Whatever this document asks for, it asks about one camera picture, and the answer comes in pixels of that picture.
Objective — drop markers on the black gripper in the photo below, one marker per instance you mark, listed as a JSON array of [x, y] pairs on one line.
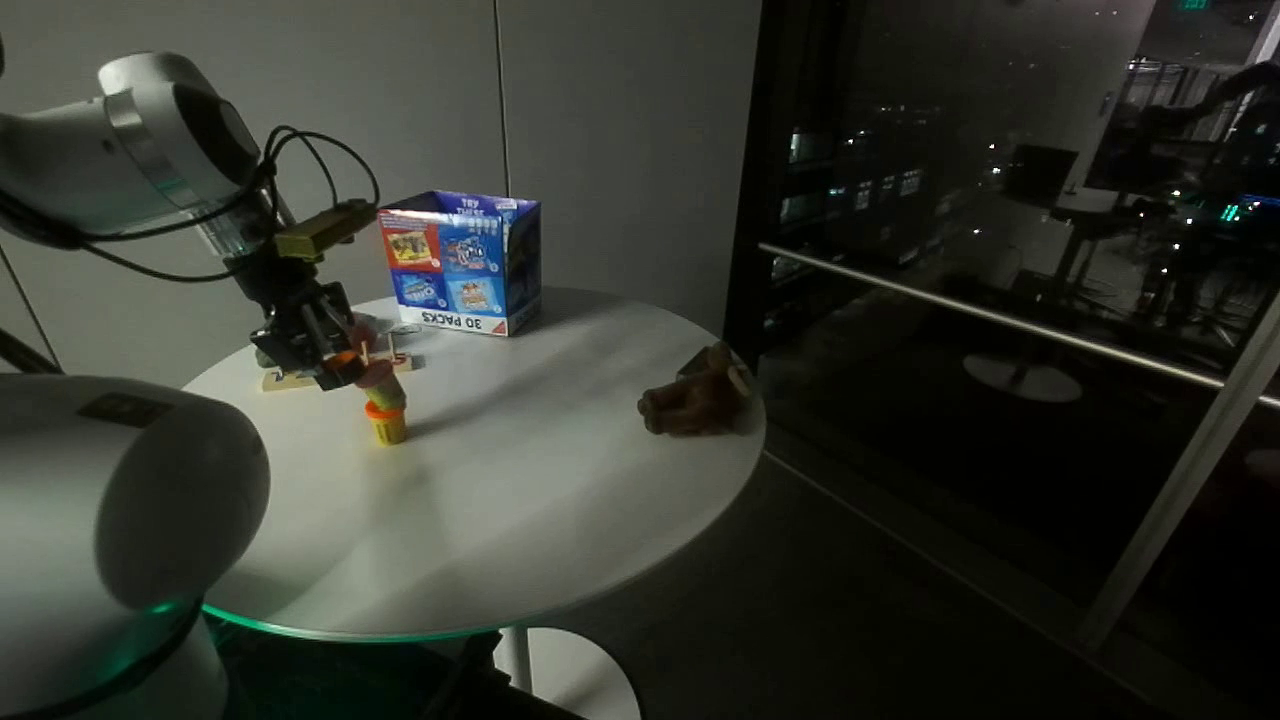
[[298, 323]]

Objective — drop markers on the black masking tape roll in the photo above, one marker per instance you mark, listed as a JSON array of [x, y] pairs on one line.
[[382, 372]]

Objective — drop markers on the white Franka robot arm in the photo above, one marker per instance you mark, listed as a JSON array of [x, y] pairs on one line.
[[120, 146]]

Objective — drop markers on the blue snack pack carton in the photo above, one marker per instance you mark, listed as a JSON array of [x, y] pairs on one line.
[[463, 264]]

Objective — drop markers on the round white table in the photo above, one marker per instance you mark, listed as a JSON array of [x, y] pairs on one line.
[[532, 505]]

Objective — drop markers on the brown crumpled plush toy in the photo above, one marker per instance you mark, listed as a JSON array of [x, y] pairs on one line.
[[697, 394]]

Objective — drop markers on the white table base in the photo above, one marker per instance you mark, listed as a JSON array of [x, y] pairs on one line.
[[584, 681]]

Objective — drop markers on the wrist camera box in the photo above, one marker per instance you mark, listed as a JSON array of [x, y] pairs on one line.
[[326, 231]]

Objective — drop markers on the white window rail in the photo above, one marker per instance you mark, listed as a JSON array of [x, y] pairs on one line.
[[934, 296]]

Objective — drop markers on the white slanted window post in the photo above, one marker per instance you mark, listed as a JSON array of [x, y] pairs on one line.
[[1175, 483]]

